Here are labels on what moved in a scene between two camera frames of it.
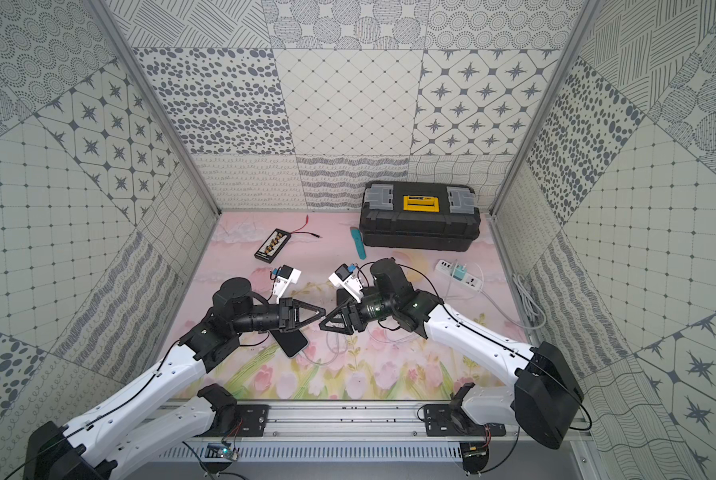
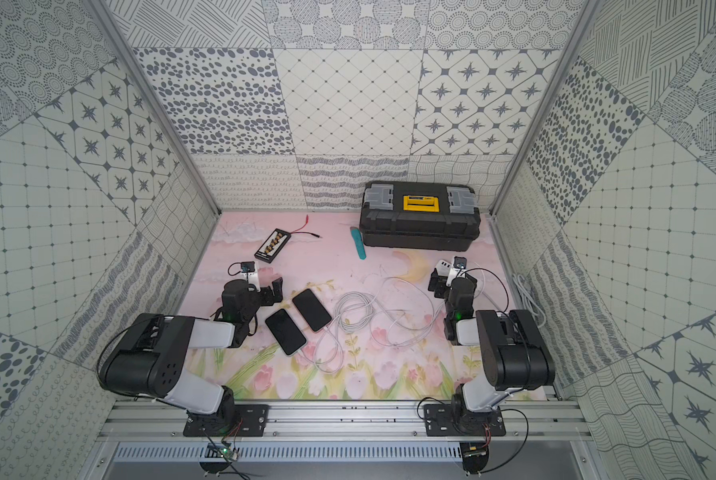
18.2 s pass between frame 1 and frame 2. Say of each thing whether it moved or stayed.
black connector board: stayed
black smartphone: stayed
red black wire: stayed
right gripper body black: moved
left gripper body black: moved
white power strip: stayed
